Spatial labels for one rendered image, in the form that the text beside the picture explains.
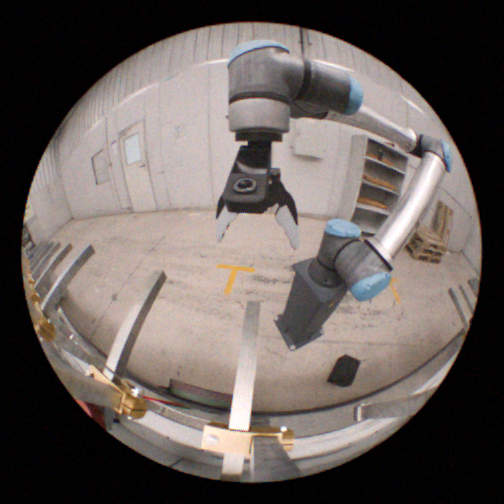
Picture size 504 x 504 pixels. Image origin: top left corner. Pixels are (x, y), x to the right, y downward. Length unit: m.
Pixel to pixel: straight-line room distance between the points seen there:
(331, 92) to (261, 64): 0.11
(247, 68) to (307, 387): 1.31
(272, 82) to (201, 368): 1.27
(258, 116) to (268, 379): 1.17
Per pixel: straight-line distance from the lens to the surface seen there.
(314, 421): 0.45
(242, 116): 0.22
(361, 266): 0.52
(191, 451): 0.58
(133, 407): 0.32
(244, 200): 0.16
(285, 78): 0.25
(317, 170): 2.58
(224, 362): 1.15
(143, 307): 0.38
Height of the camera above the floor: 1.12
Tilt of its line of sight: 39 degrees down
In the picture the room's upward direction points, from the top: straight up
